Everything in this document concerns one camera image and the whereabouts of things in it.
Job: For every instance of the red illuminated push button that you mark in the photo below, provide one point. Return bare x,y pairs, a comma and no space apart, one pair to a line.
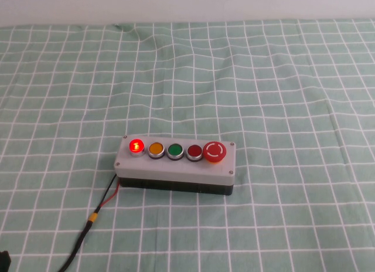
136,146

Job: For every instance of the dark red push button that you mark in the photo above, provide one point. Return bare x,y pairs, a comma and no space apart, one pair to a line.
194,152

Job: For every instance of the green push button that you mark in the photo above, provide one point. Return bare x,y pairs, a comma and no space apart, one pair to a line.
175,150

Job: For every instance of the red emergency stop mushroom button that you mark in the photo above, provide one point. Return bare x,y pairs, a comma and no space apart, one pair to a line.
214,150

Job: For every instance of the yellow push button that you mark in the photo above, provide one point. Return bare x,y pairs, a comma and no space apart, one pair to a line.
156,149

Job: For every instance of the grey black button box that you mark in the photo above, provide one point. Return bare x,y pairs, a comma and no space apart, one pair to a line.
175,170

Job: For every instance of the green white checked tablecloth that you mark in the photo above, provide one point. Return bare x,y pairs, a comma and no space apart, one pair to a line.
263,78

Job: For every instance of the black object at table edge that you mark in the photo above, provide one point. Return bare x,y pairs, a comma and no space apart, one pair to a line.
4,261

